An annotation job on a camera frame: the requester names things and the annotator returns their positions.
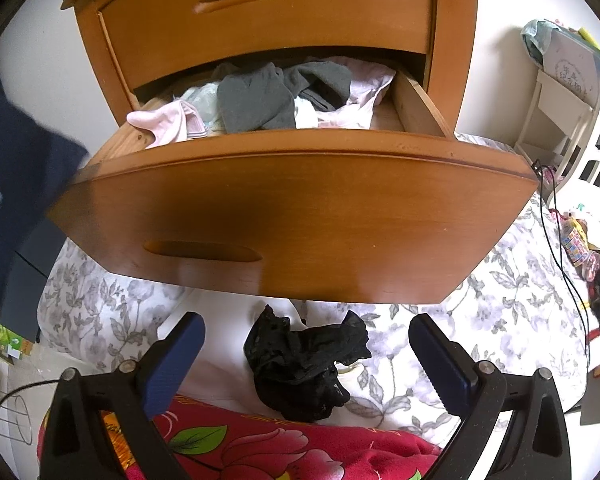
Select wire rack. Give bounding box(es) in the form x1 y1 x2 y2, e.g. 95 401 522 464
0 394 33 446

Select teal plastic bag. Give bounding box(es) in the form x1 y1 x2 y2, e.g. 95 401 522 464
520 19 561 68

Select pink sock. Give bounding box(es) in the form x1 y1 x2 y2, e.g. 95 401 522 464
126 99 208 150

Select colourful small things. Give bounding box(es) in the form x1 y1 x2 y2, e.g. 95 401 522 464
560 211 600 282

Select wooden nightstand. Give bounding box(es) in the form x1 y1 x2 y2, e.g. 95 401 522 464
60 0 481 141

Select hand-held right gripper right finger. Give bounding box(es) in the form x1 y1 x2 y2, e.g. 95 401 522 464
409 312 573 480

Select black lace underwear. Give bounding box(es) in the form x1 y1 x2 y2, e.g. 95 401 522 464
243 304 373 423

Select light pink underwear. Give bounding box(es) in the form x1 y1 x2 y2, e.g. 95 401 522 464
292 56 398 131

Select green packaging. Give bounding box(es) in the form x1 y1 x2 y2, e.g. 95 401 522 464
0 322 34 362

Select red printed blanket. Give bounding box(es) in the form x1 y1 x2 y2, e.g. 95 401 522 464
37 392 443 480

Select pale printed box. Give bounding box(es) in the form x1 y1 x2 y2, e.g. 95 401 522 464
542 25 600 108

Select white garment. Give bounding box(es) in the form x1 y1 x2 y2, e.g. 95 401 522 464
157 285 371 421

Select wooden drawer holding clothes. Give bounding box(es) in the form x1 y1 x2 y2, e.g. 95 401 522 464
47 67 540 306

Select grey garment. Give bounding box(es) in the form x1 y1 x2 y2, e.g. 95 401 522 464
216 60 353 136

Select pale green lace underwear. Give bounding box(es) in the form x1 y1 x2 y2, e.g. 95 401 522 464
180 82 226 131

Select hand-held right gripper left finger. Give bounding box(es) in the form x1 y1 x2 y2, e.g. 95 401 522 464
39 311 207 480

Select white underwear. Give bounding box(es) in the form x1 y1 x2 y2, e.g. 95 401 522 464
293 97 322 129

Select navy garment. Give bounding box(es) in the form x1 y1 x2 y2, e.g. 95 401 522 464
0 85 91 366

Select dark wardrobe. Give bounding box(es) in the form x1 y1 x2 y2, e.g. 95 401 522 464
11 220 67 346

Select grey floral bedsheet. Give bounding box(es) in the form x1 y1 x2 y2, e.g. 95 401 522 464
37 132 596 448

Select wooden drawer with shut front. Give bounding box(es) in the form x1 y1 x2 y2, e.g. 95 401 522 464
97 0 438 91

